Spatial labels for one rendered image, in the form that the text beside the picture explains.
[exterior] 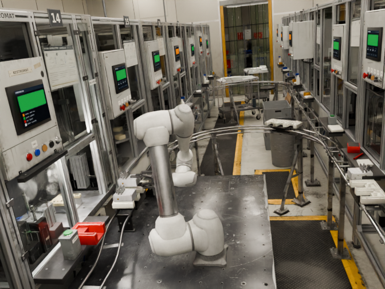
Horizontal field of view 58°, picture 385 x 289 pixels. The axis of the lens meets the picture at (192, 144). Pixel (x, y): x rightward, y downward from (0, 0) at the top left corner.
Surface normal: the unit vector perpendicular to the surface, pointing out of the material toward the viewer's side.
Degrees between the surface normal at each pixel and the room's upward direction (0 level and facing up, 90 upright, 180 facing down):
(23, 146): 90
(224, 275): 0
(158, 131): 79
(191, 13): 90
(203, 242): 91
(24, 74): 90
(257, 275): 0
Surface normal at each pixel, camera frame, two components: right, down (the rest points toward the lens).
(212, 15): -0.15, 0.32
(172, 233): 0.14, -0.05
